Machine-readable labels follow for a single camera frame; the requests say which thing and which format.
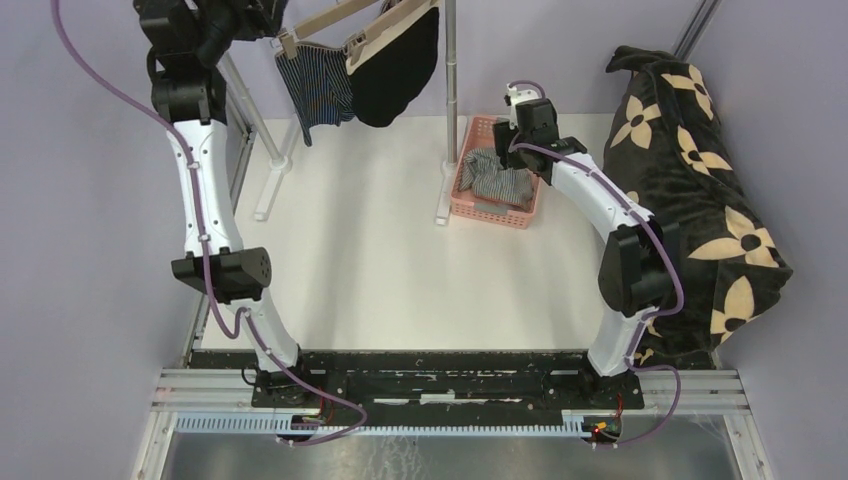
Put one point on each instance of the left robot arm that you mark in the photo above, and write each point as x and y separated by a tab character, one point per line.
189	94

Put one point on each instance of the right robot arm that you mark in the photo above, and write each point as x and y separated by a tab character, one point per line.
638	277

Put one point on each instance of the aluminium frame profile right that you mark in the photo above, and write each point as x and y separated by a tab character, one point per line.
694	28

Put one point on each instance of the black underwear beige waistband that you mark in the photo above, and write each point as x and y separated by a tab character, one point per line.
391	79

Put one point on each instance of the pink plastic basket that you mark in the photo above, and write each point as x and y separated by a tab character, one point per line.
464	204

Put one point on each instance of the white clothes rack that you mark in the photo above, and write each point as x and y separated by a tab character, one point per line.
281	163

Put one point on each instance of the beige clip hanger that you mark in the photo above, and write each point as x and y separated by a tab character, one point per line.
385	29
287	40

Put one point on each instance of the navy striped underwear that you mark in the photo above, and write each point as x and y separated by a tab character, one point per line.
318	85

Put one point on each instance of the grey striped underwear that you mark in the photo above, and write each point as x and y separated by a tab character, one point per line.
483	174

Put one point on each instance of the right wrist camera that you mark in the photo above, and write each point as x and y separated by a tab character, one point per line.
523	90

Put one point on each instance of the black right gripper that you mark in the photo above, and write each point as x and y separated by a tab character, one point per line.
504	134

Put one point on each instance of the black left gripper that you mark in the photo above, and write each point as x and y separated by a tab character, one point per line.
258	18

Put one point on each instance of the black floral blanket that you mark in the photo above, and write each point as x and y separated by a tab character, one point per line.
666	152

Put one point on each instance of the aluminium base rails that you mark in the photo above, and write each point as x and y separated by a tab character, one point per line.
698	425

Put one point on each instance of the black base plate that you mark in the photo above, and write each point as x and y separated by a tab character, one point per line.
437	387

